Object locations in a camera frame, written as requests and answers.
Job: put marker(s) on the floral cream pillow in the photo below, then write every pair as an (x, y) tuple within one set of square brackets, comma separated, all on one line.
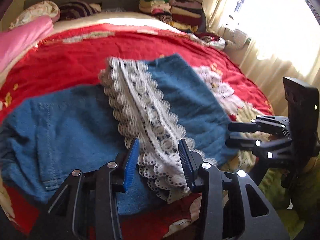
[(44, 8)]

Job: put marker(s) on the pink quilt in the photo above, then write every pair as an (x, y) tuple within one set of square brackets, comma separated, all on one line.
[(14, 41)]

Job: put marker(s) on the cream curtain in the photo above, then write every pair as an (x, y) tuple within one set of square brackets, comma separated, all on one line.
[(284, 38)]

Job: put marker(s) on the green right sleeve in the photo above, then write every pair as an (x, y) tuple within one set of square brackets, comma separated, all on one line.
[(298, 205)]

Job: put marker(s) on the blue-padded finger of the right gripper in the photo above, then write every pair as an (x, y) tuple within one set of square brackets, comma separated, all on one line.
[(255, 126), (250, 144)]

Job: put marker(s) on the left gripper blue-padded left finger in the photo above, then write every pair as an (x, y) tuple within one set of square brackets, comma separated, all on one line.
[(115, 176)]

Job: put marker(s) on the striped dark pillow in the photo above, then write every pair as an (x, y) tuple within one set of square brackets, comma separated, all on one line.
[(75, 9)]

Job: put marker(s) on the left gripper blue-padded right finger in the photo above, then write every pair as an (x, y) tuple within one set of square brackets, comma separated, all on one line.
[(205, 178)]

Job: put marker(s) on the red floral bedspread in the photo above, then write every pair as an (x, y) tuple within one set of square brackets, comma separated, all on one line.
[(75, 52)]

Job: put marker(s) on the stack of folded clothes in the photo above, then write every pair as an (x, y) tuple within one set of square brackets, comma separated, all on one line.
[(185, 15)]

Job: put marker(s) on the blue denim pants lace hem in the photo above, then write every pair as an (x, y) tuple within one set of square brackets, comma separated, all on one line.
[(46, 137)]

